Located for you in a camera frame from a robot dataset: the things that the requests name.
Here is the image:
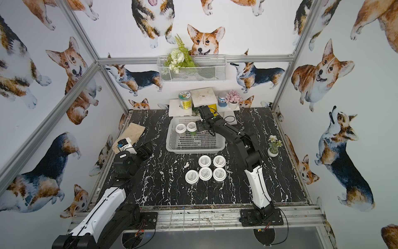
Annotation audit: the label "white plastic perforated basket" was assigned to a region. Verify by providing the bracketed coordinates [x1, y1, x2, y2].
[166, 116, 226, 154]

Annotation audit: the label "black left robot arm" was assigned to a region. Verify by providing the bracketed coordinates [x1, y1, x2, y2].
[52, 142, 153, 249]

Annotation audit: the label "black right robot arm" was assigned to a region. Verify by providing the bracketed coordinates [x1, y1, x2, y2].
[198, 106, 275, 226]

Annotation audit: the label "small green plant pot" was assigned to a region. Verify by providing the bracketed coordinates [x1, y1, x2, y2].
[191, 106, 200, 116]

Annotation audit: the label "white wooden tiered shelf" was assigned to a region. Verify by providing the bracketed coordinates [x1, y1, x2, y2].
[169, 88, 239, 125]

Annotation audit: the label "blue white small jar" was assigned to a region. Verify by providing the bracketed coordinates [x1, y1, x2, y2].
[218, 91, 228, 107]

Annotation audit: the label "beige work glove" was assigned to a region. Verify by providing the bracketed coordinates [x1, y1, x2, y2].
[112, 123, 145, 154]

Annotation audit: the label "pink flower pot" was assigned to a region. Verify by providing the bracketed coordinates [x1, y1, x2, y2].
[226, 90, 243, 110]

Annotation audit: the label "yellow sunflower seed can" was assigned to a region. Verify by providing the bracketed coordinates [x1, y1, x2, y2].
[178, 91, 192, 110]

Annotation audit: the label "small white potted flower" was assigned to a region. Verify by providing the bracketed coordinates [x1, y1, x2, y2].
[267, 135, 283, 157]

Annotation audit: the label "artificial green fern flowers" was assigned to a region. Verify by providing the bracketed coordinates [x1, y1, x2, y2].
[164, 34, 197, 74]

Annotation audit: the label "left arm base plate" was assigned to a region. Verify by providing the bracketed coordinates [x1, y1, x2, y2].
[123, 212, 159, 231]

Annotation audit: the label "white wire wall basket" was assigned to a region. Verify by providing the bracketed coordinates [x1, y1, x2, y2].
[157, 56, 227, 83]

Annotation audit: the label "aluminium frame rail front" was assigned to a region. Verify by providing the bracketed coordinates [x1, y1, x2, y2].
[66, 205, 325, 234]

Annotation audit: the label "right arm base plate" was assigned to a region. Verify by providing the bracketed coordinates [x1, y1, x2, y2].
[239, 209, 285, 227]

